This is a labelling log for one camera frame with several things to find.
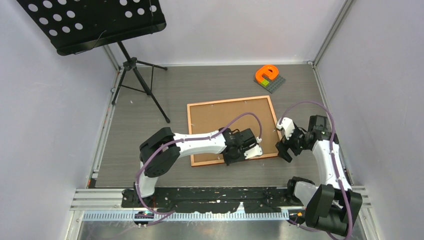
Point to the aluminium front rail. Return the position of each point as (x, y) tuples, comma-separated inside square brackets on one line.
[(104, 204)]

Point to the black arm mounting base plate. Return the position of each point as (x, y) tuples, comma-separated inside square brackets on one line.
[(216, 200)]

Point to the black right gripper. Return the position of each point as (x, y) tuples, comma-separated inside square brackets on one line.
[(285, 144)]

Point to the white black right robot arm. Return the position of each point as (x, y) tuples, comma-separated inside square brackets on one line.
[(333, 206)]

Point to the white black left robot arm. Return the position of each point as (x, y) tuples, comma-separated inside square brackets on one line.
[(159, 153)]

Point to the grey building baseplate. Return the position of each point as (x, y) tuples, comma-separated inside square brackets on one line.
[(274, 84)]

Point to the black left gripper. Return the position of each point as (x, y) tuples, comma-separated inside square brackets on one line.
[(229, 161)]

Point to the green building brick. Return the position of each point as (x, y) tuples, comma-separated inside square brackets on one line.
[(264, 83)]

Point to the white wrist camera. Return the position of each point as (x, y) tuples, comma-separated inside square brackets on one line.
[(255, 150), (286, 126)]

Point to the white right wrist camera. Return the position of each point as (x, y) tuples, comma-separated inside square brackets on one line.
[(286, 126)]

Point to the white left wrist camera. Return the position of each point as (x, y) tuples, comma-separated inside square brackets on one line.
[(255, 150)]

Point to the black perforated music stand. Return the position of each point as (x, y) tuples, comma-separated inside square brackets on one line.
[(77, 26)]

